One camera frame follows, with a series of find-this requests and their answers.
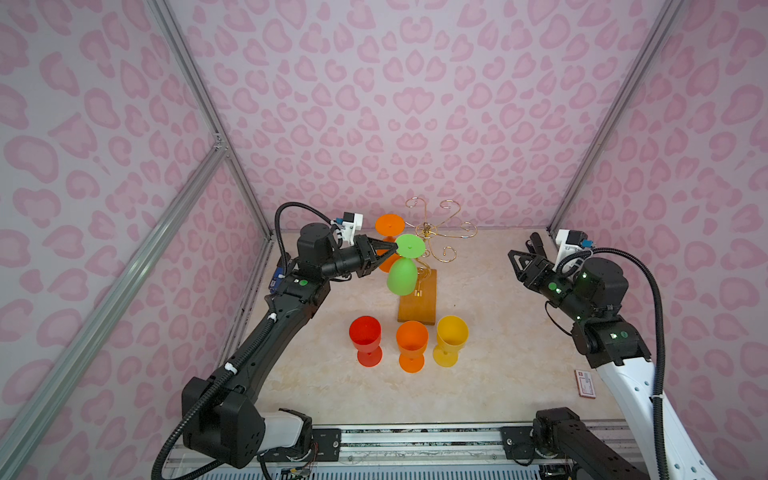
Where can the gold wire glass rack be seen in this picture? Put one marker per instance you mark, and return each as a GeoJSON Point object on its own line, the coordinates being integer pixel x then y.
{"type": "Point", "coordinates": [428, 231]}

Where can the blue and black stapler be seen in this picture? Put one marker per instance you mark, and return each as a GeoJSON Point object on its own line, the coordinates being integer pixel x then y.
{"type": "Point", "coordinates": [277, 278]}

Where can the aluminium corner frame post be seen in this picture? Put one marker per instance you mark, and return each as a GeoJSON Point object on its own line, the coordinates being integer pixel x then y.
{"type": "Point", "coordinates": [650, 49]}
{"type": "Point", "coordinates": [170, 28]}

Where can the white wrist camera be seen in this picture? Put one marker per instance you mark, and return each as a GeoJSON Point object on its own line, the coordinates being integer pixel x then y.
{"type": "Point", "coordinates": [570, 242]}
{"type": "Point", "coordinates": [347, 227]}

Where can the red white card box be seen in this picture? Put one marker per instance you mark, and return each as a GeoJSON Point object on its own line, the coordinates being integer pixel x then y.
{"type": "Point", "coordinates": [585, 384]}

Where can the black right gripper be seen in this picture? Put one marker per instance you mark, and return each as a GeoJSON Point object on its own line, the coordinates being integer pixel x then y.
{"type": "Point", "coordinates": [539, 264]}

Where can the wooden rack base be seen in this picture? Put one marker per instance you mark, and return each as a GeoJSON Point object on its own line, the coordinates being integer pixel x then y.
{"type": "Point", "coordinates": [421, 304]}

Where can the red wine glass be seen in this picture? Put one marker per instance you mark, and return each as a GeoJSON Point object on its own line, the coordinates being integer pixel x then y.
{"type": "Point", "coordinates": [365, 333]}

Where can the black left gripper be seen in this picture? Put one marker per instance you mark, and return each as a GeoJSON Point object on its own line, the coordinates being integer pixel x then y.
{"type": "Point", "coordinates": [369, 259]}

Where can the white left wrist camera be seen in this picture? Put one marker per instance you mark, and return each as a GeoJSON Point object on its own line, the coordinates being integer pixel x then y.
{"type": "Point", "coordinates": [347, 227]}

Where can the orange wine glass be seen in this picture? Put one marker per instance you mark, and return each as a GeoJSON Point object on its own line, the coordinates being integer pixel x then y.
{"type": "Point", "coordinates": [412, 339]}
{"type": "Point", "coordinates": [390, 226]}

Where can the aluminium corner frame post left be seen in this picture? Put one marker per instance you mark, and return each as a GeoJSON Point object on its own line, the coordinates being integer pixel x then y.
{"type": "Point", "coordinates": [170, 28]}

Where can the green wine glass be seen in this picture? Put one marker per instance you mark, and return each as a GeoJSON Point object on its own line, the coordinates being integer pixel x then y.
{"type": "Point", "coordinates": [403, 274]}

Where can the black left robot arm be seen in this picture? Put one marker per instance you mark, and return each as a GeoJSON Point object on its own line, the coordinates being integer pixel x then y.
{"type": "Point", "coordinates": [219, 414]}

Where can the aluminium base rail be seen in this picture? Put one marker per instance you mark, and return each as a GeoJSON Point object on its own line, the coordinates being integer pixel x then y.
{"type": "Point", "coordinates": [416, 451]}

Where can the yellow wine glass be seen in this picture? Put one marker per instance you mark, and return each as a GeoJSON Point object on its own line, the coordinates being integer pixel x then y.
{"type": "Point", "coordinates": [452, 334]}

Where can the aluminium corner frame post right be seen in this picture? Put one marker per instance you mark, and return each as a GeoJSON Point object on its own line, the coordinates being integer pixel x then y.
{"type": "Point", "coordinates": [650, 49]}

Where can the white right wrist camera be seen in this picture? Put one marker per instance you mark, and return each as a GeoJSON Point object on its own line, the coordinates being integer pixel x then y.
{"type": "Point", "coordinates": [570, 242]}

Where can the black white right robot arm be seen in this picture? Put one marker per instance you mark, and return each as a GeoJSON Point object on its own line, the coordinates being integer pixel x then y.
{"type": "Point", "coordinates": [589, 288]}

